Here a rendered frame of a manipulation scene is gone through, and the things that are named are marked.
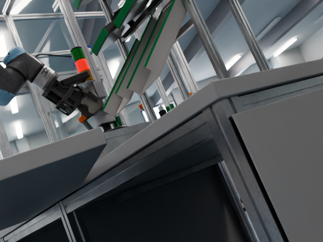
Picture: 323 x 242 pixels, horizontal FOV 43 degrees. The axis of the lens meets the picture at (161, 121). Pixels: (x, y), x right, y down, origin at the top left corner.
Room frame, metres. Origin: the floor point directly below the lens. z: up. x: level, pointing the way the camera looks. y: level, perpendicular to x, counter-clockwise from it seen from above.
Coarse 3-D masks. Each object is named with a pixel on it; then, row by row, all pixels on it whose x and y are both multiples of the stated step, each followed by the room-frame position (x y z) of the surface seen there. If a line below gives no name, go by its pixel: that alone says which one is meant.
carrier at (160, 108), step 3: (171, 93) 1.50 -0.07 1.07; (174, 99) 1.50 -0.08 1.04; (174, 102) 1.50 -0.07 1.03; (159, 105) 1.52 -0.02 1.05; (171, 105) 1.53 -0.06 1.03; (159, 108) 1.52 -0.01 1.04; (162, 108) 1.52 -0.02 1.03; (165, 108) 1.56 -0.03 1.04; (168, 108) 1.56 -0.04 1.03; (171, 108) 1.54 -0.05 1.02; (159, 111) 1.52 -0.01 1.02; (162, 111) 1.51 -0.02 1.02; (165, 111) 1.52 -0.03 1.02; (159, 114) 1.52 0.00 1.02; (162, 114) 1.51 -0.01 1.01
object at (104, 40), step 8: (120, 8) 1.23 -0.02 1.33; (136, 16) 1.14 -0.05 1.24; (112, 24) 1.06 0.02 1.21; (128, 24) 1.15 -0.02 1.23; (104, 32) 1.06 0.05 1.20; (112, 32) 1.07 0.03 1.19; (120, 32) 1.15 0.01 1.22; (96, 40) 1.11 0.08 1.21; (104, 40) 1.08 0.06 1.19; (112, 40) 1.16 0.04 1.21; (96, 48) 1.14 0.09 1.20; (104, 48) 1.16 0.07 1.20
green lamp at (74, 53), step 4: (76, 48) 1.56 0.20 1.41; (80, 48) 1.57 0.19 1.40; (72, 52) 1.56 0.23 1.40; (76, 52) 1.56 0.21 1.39; (80, 52) 1.56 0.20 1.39; (72, 56) 1.57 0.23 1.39; (76, 56) 1.56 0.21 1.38; (80, 56) 1.56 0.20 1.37; (84, 56) 1.57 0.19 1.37; (76, 60) 1.56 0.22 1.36
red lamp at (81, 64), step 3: (78, 60) 1.56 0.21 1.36; (81, 60) 1.56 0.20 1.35; (84, 60) 1.57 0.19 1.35; (75, 63) 1.57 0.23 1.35; (78, 63) 1.56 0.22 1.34; (81, 63) 1.56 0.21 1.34; (84, 63) 1.56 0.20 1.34; (87, 63) 1.58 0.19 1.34; (78, 66) 1.56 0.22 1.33; (81, 66) 1.56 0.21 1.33; (84, 66) 1.56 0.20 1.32; (87, 66) 1.57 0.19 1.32; (78, 69) 1.57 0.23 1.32; (81, 69) 1.56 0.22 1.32; (84, 69) 1.56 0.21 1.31; (87, 69) 1.57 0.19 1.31; (78, 72) 1.57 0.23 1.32
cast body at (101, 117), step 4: (96, 112) 1.35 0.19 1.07; (100, 112) 1.34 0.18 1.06; (104, 112) 1.34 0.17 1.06; (96, 116) 1.35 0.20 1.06; (100, 116) 1.33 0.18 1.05; (104, 116) 1.34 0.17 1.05; (108, 116) 1.35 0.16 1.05; (112, 116) 1.36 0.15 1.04; (96, 120) 1.34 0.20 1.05; (100, 120) 1.33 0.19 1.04; (104, 120) 1.34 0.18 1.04; (108, 120) 1.35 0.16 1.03; (112, 120) 1.36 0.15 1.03; (96, 124) 1.35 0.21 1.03; (100, 124) 1.33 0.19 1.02
